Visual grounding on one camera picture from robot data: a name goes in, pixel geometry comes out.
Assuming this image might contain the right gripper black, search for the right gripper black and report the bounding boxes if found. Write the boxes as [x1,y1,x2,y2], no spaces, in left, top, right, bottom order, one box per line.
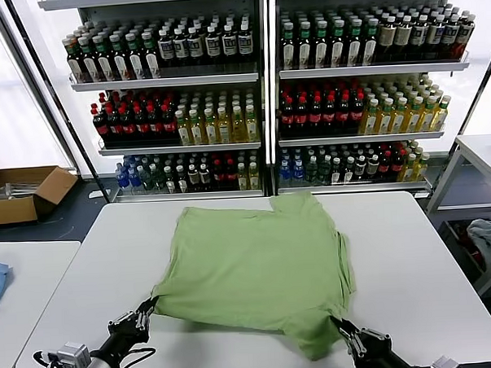
[331,313,401,368]

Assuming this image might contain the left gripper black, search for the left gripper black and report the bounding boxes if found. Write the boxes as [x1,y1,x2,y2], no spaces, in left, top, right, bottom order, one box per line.
[90,296,160,365]

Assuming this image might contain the light green t-shirt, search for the light green t-shirt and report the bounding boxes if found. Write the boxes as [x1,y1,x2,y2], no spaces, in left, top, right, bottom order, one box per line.
[143,189,362,368]

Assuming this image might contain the dark storage bin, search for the dark storage bin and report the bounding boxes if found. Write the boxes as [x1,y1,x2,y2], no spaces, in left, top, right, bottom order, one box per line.
[438,217,489,275]

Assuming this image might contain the dark green drink bottle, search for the dark green drink bottle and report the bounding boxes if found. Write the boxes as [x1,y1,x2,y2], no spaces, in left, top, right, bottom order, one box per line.
[151,164,166,191]
[140,165,156,192]
[304,156,320,185]

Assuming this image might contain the white cap dark bottle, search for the white cap dark bottle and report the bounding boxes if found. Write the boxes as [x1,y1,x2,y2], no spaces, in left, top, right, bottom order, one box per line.
[329,157,344,184]
[162,165,178,193]
[174,164,190,193]
[197,163,213,191]
[341,156,356,184]
[366,154,381,182]
[186,163,201,191]
[353,156,369,183]

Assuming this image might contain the red fabric item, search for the red fabric item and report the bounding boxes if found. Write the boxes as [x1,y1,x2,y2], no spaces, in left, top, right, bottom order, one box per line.
[453,220,486,268]

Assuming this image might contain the red cap cola bottle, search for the red cap cola bottle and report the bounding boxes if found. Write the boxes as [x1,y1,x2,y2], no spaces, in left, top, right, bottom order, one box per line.
[118,105,136,144]
[390,148,406,182]
[105,106,122,144]
[160,103,178,142]
[307,94,325,134]
[335,93,353,133]
[132,104,150,143]
[349,92,366,132]
[223,157,239,191]
[279,96,296,135]
[210,158,226,191]
[90,107,108,145]
[146,103,164,142]
[293,96,311,134]
[378,151,393,182]
[321,94,339,134]

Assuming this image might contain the grey crumpled cloth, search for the grey crumpled cloth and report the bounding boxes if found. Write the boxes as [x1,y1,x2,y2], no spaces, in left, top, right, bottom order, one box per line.
[466,217,491,267]

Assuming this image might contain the brown cardboard box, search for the brown cardboard box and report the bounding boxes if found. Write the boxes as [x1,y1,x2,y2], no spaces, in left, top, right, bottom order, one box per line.
[0,164,81,226]

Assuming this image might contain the clear plastic packs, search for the clear plastic packs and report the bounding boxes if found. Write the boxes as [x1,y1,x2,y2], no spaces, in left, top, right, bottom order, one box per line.
[2,180,42,200]

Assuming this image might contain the yellow drink bottle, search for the yellow drink bottle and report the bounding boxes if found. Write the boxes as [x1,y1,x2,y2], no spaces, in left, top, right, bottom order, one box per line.
[404,96,426,134]
[390,97,410,134]
[216,106,233,144]
[375,98,395,135]
[359,99,381,136]
[431,94,453,132]
[235,162,250,191]
[173,108,191,147]
[419,96,439,133]
[187,107,205,146]
[401,154,418,182]
[230,105,247,144]
[247,161,261,191]
[243,103,260,143]
[202,106,219,145]
[413,152,432,181]

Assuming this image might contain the white metal drink shelf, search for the white metal drink shelf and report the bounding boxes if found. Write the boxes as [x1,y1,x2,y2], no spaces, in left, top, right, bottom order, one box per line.
[37,0,274,208]
[266,0,491,200]

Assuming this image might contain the green cap dark tea bottle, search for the green cap dark tea bottle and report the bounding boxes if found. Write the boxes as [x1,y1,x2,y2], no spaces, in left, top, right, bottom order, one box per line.
[94,34,115,82]
[345,18,364,68]
[79,37,99,84]
[125,32,147,81]
[329,18,348,69]
[110,33,130,81]
[65,39,84,84]
[279,21,298,72]
[296,20,314,71]
[362,17,380,67]
[312,20,331,70]
[141,30,163,79]

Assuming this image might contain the blue white label dark bottle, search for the blue white label dark bottle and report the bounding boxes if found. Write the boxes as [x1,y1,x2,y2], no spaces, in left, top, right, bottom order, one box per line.
[221,23,239,66]
[410,14,431,62]
[172,27,191,68]
[441,14,462,60]
[156,28,175,69]
[236,21,255,65]
[427,13,446,61]
[454,15,477,61]
[186,25,204,68]
[204,24,223,67]

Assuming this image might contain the beige label dark bottle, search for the beige label dark bottle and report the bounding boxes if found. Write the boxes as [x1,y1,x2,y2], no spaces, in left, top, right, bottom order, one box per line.
[377,15,399,64]
[393,15,414,63]

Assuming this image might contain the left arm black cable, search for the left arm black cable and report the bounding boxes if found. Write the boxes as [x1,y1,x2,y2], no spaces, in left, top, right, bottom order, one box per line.
[117,346,157,368]

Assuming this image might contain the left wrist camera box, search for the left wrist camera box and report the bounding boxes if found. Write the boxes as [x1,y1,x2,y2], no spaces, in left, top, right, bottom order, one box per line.
[48,341,92,368]

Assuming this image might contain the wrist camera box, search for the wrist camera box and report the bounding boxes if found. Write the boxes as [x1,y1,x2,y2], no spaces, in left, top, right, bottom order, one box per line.
[431,355,459,368]
[48,341,92,368]

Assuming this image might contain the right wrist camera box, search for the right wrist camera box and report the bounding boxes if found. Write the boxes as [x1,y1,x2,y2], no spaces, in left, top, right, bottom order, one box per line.
[431,355,459,368]

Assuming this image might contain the left camera thin cable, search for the left camera thin cable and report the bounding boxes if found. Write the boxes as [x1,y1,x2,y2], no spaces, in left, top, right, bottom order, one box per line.
[32,349,55,368]

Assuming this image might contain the white metal frame table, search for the white metal frame table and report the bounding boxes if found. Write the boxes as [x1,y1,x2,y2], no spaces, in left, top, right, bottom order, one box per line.
[422,134,491,300]

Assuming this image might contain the black slanted frame post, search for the black slanted frame post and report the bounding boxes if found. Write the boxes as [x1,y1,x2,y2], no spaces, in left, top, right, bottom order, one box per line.
[422,42,491,194]
[0,0,105,204]

